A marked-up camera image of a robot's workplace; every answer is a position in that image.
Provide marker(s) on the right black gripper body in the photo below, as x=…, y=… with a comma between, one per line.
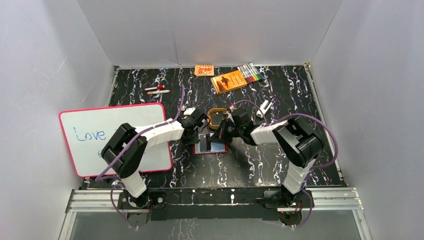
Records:
x=228, y=130

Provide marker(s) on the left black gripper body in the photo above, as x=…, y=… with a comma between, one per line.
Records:
x=201, y=120

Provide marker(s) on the yellow oval tray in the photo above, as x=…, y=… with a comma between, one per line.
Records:
x=216, y=116

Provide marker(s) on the red card holder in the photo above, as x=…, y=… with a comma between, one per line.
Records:
x=217, y=148

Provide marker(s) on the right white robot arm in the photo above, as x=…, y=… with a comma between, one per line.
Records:
x=295, y=136

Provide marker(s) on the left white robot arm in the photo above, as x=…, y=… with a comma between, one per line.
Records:
x=125, y=149

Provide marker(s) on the small orange card box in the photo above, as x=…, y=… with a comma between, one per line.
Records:
x=204, y=70

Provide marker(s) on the orange white marker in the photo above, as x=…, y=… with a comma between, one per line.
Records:
x=158, y=92

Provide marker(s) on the orange book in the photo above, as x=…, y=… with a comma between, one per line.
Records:
x=228, y=82

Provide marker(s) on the coloured marker set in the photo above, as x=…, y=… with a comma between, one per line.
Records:
x=250, y=73

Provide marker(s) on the pink framed whiteboard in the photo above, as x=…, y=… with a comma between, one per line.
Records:
x=87, y=131

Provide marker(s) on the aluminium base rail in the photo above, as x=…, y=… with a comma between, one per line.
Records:
x=218, y=203

